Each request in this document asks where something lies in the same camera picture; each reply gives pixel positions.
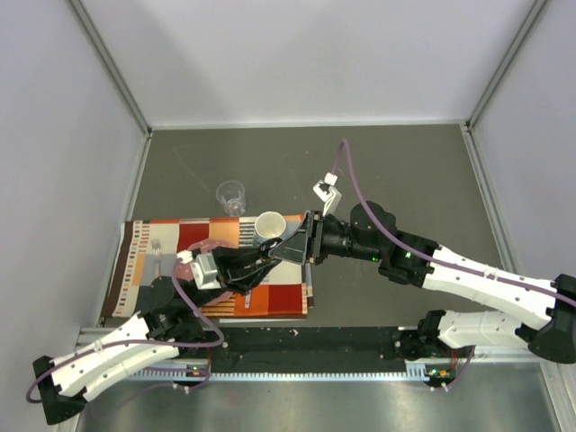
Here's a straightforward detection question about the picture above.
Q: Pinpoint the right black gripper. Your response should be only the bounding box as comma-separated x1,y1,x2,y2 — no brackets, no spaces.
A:
271,211,383,266

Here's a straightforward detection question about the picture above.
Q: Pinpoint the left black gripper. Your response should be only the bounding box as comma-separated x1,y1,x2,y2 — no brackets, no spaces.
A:
184,246,280,313

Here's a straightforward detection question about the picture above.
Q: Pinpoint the black earbud case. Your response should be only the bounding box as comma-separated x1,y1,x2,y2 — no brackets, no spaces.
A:
258,238,282,262

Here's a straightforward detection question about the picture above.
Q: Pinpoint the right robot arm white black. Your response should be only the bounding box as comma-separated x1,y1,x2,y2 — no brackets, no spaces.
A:
268,202,575,365

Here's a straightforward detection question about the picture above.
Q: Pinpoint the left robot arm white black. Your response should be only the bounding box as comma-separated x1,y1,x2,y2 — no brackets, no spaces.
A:
26,238,282,426

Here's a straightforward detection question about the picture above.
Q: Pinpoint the white blue mug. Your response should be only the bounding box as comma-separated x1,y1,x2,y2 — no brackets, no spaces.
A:
254,211,287,242

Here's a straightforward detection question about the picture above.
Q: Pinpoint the clear plastic cup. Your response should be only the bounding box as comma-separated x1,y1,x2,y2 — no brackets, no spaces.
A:
216,180,246,217

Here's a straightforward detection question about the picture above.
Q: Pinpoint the pink polka dot plate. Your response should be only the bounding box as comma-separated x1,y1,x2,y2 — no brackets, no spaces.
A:
174,238,235,308

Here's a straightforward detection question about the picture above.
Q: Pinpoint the silver fork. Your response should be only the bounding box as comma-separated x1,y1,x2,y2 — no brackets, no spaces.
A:
151,238,163,278

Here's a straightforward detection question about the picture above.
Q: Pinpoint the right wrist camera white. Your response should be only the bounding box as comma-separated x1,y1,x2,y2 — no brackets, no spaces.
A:
312,172,342,217

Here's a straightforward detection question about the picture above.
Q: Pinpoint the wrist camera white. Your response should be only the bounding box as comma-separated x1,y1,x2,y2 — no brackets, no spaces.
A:
312,172,342,217
176,250,221,290

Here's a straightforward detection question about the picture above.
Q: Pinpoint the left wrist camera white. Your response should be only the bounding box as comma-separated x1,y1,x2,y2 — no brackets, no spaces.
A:
176,250,221,290

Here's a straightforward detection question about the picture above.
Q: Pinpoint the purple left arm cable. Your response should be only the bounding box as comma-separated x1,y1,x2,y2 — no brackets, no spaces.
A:
25,240,225,404

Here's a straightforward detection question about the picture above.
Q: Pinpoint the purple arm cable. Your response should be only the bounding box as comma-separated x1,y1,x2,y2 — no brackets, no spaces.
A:
25,240,225,404
330,138,576,392

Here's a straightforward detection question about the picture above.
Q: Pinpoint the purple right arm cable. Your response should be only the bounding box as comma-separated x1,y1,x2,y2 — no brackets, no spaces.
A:
330,138,576,392

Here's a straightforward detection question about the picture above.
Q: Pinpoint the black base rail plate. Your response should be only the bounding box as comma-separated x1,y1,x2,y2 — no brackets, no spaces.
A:
209,327,431,374

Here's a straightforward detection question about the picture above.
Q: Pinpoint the white comb cable duct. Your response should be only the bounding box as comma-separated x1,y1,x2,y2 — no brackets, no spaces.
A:
127,363,455,383

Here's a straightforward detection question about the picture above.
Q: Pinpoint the aluminium frame post left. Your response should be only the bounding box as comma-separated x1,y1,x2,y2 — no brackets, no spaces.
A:
66,0,152,136

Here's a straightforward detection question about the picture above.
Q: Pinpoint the aluminium frame post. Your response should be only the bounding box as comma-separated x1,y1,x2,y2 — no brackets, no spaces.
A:
465,0,550,133
66,0,152,136

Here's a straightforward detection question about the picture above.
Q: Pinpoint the aluminium frame post right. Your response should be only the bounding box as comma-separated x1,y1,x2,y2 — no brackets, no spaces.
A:
465,0,550,133

